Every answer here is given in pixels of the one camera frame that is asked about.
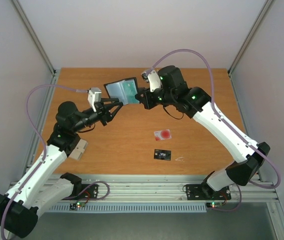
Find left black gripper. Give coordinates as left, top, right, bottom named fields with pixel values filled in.
left=72, top=97, right=123, bottom=133

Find black leather card holder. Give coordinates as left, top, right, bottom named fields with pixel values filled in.
left=104, top=77, right=137, bottom=105

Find red white credit card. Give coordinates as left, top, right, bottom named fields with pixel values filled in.
left=154, top=129, right=172, bottom=141

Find black VIP credit card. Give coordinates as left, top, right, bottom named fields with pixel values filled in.
left=154, top=149, right=171, bottom=161

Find green credit card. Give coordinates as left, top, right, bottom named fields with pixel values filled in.
left=122, top=79, right=139, bottom=104

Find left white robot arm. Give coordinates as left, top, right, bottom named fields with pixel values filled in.
left=0, top=98, right=123, bottom=240

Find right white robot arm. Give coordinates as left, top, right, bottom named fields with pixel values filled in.
left=135, top=65, right=270, bottom=200

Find grey card holder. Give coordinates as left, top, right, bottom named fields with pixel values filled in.
left=69, top=139, right=88, bottom=161

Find left circuit board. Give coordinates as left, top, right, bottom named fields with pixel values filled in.
left=69, top=202, right=86, bottom=211

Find circuit board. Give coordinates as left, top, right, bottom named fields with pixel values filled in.
left=206, top=201, right=224, bottom=209
left=69, top=202, right=86, bottom=211

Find right circuit board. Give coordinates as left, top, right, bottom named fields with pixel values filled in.
left=206, top=201, right=224, bottom=209

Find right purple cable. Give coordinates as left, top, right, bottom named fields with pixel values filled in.
left=149, top=48, right=282, bottom=213

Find purple cable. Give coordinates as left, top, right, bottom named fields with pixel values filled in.
left=0, top=84, right=91, bottom=240
left=149, top=48, right=282, bottom=213

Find aluminium frame rails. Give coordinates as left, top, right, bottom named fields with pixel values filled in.
left=9, top=173, right=280, bottom=204

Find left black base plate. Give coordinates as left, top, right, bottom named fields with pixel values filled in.
left=75, top=184, right=99, bottom=200

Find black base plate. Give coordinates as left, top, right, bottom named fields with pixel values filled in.
left=182, top=184, right=232, bottom=201
left=75, top=184, right=99, bottom=200

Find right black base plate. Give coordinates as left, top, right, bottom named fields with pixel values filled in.
left=182, top=184, right=232, bottom=201

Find grey slotted cable duct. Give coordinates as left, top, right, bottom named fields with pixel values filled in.
left=48, top=202, right=207, bottom=214

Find left aluminium corner post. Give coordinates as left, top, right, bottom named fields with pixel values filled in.
left=10, top=0, right=56, bottom=76

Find aluminium corner post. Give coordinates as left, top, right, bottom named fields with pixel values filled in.
left=10, top=0, right=56, bottom=76
left=228, top=0, right=275, bottom=76

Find right aluminium corner post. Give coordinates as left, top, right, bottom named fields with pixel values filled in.
left=228, top=0, right=275, bottom=76

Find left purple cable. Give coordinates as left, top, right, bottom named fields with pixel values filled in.
left=0, top=84, right=91, bottom=240

